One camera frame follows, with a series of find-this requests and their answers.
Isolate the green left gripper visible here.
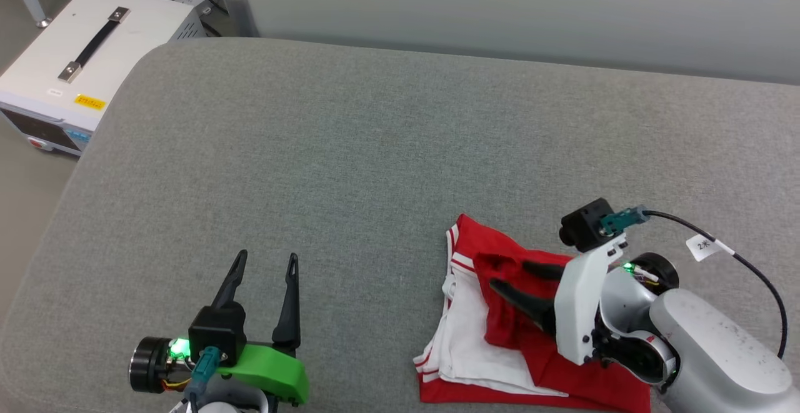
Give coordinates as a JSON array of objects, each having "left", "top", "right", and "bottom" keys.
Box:
[{"left": 211, "top": 249, "right": 310, "bottom": 406}]

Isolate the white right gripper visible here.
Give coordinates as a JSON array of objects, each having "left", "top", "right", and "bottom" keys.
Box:
[{"left": 489, "top": 234, "right": 629, "bottom": 365}]

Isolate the red and white garment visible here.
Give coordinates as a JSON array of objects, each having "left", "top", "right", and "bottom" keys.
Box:
[{"left": 412, "top": 213, "right": 654, "bottom": 413}]

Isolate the white power supply box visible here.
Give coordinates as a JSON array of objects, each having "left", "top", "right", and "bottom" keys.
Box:
[{"left": 0, "top": 0, "right": 208, "bottom": 157}]

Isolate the white cable label tag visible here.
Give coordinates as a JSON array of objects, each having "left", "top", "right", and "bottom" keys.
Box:
[{"left": 686, "top": 235, "right": 735, "bottom": 262}]

